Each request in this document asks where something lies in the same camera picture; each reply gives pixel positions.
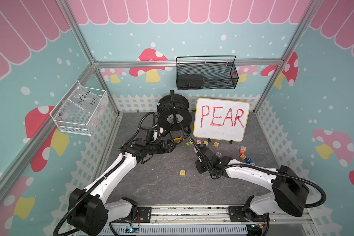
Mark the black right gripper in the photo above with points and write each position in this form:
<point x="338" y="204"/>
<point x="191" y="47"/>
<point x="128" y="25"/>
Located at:
<point x="197" y="165"/>

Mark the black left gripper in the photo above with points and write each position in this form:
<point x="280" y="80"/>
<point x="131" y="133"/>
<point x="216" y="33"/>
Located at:
<point x="168" y="150"/>

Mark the wooden block green P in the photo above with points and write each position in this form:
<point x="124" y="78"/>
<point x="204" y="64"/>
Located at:
<point x="182" y="173"/>

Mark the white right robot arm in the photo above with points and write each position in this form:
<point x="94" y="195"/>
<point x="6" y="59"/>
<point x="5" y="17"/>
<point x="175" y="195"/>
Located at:
<point x="287" y="192"/>

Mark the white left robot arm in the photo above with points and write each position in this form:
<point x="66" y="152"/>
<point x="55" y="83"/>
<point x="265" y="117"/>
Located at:
<point x="88" y="209"/>

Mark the whiteboard with red PEAR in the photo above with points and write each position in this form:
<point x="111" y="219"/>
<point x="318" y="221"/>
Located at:
<point x="219" y="119"/>

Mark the black box in basket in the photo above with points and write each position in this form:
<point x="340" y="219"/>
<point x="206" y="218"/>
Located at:
<point x="189" y="81"/>

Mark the yellow handled pliers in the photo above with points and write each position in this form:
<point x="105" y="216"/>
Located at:
<point x="179" y="139"/>

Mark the black cable reel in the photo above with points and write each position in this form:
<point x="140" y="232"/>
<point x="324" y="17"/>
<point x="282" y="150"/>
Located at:
<point x="173" y="114"/>

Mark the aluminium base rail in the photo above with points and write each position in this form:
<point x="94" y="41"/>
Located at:
<point x="209" y="220"/>

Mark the black mesh wall basket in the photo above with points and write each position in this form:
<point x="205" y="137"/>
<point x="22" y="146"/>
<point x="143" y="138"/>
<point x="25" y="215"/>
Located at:
<point x="219" y="72"/>

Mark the clear plastic wall bin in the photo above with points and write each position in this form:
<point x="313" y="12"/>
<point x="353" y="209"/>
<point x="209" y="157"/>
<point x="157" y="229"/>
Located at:
<point x="80" y="110"/>

